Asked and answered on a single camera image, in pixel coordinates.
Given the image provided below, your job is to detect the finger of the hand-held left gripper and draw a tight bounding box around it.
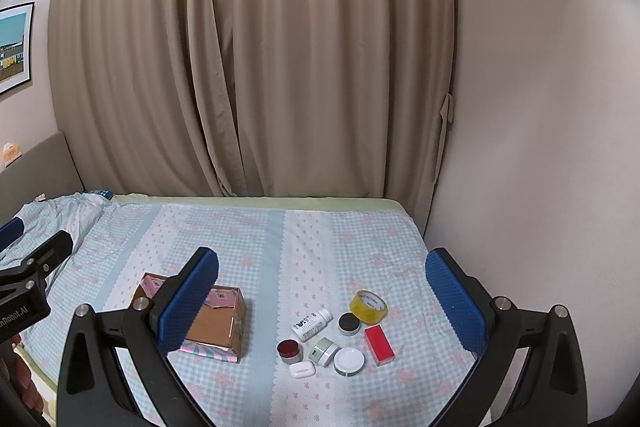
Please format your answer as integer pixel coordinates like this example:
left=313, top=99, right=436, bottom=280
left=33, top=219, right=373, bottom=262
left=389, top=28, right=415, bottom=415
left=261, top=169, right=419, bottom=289
left=0, top=217, right=26, bottom=254
left=0, top=229, right=74, bottom=303

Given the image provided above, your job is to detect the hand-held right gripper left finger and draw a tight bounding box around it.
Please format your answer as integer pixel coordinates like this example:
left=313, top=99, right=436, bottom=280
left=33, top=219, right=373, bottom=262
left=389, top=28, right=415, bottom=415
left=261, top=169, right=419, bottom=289
left=56, top=247, right=221, bottom=427

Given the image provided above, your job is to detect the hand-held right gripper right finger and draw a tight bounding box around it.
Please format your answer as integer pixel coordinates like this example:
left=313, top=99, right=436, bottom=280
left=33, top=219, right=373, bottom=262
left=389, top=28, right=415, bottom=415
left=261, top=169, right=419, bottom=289
left=425, top=248, right=590, bottom=427

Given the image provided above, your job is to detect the cardboard box with pink print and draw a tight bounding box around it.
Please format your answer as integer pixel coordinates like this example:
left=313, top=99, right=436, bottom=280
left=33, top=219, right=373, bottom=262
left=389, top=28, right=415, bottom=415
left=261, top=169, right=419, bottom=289
left=131, top=272, right=248, bottom=364

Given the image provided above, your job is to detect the red rectangular box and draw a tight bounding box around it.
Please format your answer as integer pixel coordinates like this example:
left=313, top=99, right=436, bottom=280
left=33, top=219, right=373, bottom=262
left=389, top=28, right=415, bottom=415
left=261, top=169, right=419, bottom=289
left=363, top=326, right=396, bottom=368

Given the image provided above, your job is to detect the yellow tape roll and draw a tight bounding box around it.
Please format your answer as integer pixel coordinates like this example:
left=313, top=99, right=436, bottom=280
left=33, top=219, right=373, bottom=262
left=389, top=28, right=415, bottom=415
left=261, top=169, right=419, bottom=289
left=349, top=289, right=389, bottom=325

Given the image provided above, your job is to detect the black-lid jar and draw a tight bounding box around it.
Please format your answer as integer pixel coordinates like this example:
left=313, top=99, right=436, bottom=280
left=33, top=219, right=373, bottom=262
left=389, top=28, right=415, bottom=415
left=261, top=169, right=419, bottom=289
left=337, top=313, right=362, bottom=338

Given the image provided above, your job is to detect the red-lid jar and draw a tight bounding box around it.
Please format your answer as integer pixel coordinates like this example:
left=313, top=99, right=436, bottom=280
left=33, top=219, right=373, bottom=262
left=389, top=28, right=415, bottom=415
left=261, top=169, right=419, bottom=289
left=276, top=340, right=304, bottom=366

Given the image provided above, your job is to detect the white-lid green jar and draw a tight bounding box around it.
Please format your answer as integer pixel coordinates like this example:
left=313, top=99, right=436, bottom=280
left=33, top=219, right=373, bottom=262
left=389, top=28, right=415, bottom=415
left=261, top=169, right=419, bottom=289
left=333, top=347, right=366, bottom=378

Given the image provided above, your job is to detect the white pill bottle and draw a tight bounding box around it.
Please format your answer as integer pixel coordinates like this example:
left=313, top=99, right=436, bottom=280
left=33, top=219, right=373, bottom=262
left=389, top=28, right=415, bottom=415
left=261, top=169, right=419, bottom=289
left=290, top=308, right=334, bottom=343

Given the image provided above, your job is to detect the pale green jar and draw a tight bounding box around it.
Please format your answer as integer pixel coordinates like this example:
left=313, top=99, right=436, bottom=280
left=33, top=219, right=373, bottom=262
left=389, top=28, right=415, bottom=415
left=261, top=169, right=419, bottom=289
left=308, top=337, right=342, bottom=368

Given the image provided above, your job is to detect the light blue checked quilt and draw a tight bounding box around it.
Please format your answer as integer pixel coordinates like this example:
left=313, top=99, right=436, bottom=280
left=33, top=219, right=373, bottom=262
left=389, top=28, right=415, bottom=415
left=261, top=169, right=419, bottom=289
left=0, top=192, right=113, bottom=265

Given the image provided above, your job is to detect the dark red cloth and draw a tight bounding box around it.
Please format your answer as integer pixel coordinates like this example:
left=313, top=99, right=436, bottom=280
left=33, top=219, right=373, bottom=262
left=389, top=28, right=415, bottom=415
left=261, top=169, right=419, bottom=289
left=0, top=342, right=51, bottom=427

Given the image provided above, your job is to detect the grey padded headboard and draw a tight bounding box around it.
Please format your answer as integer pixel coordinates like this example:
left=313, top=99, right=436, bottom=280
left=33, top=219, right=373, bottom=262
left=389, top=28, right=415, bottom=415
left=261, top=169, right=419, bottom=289
left=0, top=131, right=85, bottom=228

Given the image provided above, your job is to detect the pale green mattress sheet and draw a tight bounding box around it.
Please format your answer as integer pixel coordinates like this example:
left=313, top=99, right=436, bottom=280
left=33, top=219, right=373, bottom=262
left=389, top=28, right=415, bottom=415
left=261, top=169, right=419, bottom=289
left=111, top=194, right=407, bottom=210

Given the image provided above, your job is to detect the beige curtain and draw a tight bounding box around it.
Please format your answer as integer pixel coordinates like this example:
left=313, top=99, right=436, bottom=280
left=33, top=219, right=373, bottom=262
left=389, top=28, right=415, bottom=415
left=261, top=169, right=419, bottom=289
left=47, top=0, right=458, bottom=208

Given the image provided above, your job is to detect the framed wall picture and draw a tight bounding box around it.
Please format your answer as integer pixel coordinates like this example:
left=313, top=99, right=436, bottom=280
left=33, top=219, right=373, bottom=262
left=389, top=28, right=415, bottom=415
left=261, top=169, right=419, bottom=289
left=0, top=2, right=36, bottom=96

